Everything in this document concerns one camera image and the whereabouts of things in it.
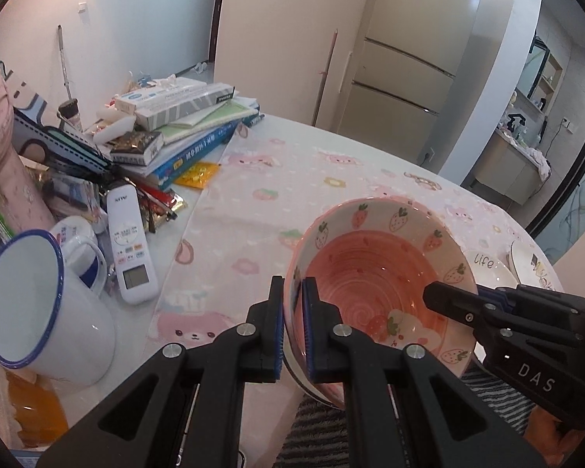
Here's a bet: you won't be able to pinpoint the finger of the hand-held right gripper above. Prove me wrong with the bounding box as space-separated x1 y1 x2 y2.
479 284 585 315
423 280 515 352

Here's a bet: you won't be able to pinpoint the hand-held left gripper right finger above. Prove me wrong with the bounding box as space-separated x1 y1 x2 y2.
300 277 547 468

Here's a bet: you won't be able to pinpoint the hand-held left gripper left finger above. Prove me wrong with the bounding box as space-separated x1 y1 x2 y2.
36 276 286 468

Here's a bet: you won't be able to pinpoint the white plate with gold print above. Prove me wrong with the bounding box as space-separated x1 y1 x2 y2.
506 240 566 293

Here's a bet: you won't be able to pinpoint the white plate with black lettering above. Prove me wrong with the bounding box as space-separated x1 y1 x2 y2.
461 248 518 289

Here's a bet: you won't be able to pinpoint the pink strawberry bowl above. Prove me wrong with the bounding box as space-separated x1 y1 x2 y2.
283 197 479 413

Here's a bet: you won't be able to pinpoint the pink printed tablecloth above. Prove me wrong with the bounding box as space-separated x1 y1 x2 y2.
146 124 566 352

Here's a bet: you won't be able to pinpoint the white cloth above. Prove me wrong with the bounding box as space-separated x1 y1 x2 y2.
517 144 551 181

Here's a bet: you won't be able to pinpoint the white cabinet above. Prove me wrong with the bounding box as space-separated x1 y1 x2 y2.
472 129 549 202

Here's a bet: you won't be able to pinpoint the white remote control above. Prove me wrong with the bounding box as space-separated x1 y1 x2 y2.
106 180 158 305

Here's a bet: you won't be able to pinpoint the snack wrappers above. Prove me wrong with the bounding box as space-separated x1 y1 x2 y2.
136 185 188 232

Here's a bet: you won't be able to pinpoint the yellow packet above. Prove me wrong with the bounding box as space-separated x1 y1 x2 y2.
174 161 221 190

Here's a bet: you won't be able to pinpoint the white enamel mug blue rim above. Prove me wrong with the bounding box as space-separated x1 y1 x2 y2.
0 229 118 385

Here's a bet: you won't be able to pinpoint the black framed mirror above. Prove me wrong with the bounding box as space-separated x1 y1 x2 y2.
526 41 551 101

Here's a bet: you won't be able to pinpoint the green folder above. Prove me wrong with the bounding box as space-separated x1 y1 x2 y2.
153 100 260 146

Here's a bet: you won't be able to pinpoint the white round jar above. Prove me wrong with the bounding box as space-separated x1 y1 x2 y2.
49 215 101 254

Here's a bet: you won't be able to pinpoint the dark snack box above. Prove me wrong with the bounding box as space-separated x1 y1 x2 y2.
110 131 165 165

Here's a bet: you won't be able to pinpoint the beige refrigerator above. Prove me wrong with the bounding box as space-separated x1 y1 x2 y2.
334 0 486 157

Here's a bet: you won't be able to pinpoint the orange bag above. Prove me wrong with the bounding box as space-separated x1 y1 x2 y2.
5 370 70 449

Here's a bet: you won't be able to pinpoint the wooden broom stick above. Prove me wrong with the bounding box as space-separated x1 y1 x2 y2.
312 29 339 128

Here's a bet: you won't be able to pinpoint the white blue long box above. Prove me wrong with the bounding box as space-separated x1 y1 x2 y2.
114 80 208 114

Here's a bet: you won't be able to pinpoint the blue film strip bag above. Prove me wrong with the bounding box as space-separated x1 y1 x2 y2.
12 107 113 176

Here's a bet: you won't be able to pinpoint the pink bag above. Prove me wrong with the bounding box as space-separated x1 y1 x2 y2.
0 71 54 235

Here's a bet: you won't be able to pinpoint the metal stick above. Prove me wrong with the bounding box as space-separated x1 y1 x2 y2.
57 25 75 103

